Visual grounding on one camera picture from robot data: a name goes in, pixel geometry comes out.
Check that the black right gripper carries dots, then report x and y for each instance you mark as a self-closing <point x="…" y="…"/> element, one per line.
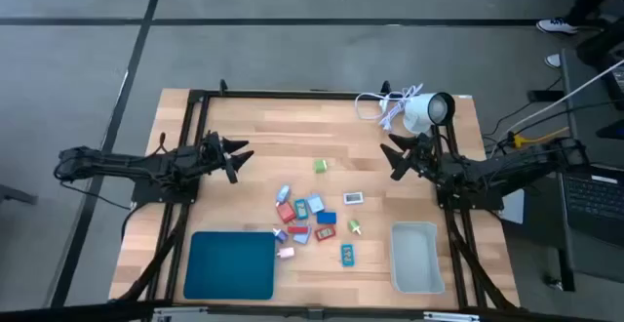
<point x="423" y="155"/>

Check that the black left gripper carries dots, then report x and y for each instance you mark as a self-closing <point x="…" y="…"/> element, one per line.
<point x="214" y="151"/>

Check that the light blue wall charger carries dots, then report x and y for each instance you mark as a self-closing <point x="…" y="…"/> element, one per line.
<point x="283" y="194"/>
<point x="315" y="204"/>

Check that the white digital clock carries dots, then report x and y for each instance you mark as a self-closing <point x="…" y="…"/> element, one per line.
<point x="353" y="198"/>

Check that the red wall charger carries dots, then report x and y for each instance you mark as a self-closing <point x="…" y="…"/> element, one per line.
<point x="286" y="212"/>

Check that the teal digital clock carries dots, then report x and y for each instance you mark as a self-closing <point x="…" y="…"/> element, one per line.
<point x="347" y="255"/>
<point x="301" y="209"/>

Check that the purple wall charger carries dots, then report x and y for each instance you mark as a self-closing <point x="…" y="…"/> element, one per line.
<point x="281" y="236"/>

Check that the pink wall charger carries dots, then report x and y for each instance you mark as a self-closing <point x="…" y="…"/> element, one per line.
<point x="286" y="252"/>

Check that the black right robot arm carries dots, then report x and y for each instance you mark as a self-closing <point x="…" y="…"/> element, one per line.
<point x="512" y="166"/>

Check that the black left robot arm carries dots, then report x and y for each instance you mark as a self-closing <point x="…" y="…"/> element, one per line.
<point x="122" y="163"/>

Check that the blue digital clock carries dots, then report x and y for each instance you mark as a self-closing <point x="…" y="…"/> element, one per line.
<point x="326" y="218"/>

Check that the grey-blue multiport charger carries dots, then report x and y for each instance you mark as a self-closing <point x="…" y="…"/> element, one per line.
<point x="303" y="238"/>

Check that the grey plastic bin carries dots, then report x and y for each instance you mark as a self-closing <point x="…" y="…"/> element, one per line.
<point x="414" y="258"/>

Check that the teal rectangular tray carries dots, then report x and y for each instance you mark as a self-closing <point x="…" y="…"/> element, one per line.
<point x="229" y="268"/>

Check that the white paper sheet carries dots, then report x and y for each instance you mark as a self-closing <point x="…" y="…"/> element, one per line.
<point x="512" y="207"/>

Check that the person's white shoe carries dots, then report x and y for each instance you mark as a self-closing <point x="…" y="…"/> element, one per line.
<point x="553" y="60"/>
<point x="556" y="25"/>

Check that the dark grey laptop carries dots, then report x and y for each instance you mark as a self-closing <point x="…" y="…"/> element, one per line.
<point x="592" y="205"/>

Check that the grey side desk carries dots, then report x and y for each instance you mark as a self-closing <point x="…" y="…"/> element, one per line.
<point x="592" y="263"/>

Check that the black chair leg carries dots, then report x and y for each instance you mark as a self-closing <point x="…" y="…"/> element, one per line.
<point x="14" y="194"/>

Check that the black metal table frame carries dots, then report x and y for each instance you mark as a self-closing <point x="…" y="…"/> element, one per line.
<point x="292" y="94"/>

